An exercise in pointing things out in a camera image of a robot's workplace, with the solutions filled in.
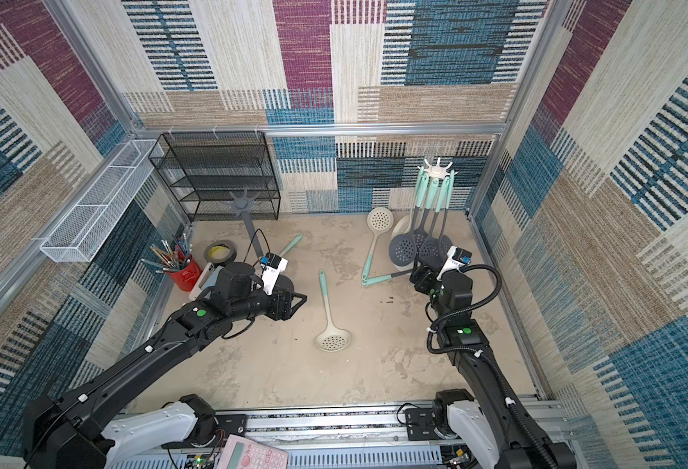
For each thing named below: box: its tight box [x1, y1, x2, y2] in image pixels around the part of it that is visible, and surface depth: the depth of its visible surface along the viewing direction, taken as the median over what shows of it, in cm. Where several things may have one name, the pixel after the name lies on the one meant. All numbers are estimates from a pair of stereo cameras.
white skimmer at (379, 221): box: [361, 206, 394, 283], surface depth 117 cm
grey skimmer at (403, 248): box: [388, 166, 427, 267], surface depth 94 cm
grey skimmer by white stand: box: [361, 268, 414, 286], surface depth 104 cm
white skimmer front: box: [314, 269, 351, 353], surface depth 89 cm
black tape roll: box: [203, 239, 238, 266], surface depth 111 cm
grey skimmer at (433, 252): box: [418, 175, 448, 272], surface depth 87 cm
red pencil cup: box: [140, 232, 202, 293], surface depth 96 cm
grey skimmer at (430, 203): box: [413, 175, 439, 252], surface depth 79 cm
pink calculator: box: [215, 433, 290, 469], surface depth 70 cm
